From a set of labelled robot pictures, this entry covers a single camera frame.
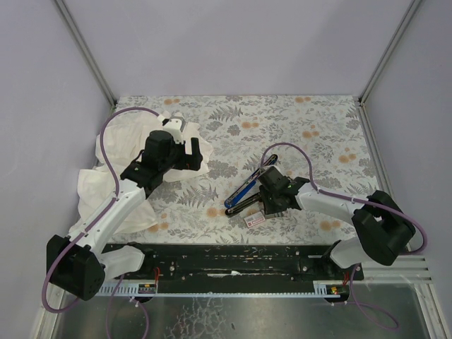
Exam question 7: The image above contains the black stapler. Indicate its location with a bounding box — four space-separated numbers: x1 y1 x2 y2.
225 193 261 217

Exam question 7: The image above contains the blue stapler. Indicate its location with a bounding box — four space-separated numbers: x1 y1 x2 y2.
224 154 278 212

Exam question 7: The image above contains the red white staple box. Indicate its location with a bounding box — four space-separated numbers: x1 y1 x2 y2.
244 211 266 228

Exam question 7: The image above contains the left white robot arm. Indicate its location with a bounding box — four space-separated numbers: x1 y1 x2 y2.
44 131 203 301

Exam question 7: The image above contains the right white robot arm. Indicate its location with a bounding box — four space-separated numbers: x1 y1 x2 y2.
258 166 415 268

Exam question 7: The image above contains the white cloth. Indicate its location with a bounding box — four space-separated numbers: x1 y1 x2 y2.
68 109 214 237

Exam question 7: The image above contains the floral tablecloth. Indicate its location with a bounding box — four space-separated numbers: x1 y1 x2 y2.
105 95 379 244

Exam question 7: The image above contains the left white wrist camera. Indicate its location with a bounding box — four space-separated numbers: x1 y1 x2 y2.
157 114 186 144

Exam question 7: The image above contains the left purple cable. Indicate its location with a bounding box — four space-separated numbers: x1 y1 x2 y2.
41 107 163 339

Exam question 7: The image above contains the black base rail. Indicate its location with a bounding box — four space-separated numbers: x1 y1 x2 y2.
125 243 364 294

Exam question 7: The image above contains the white slotted cable duct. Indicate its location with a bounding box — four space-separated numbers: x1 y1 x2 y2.
97 277 347 300

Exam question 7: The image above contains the left aluminium frame post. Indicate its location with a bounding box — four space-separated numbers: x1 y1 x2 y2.
52 0 117 107

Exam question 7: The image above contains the aluminium frame post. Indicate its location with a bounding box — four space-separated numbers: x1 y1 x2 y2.
357 0 424 107
52 0 117 107

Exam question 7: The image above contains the right aluminium frame post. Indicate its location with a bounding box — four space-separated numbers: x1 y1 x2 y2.
357 0 424 107

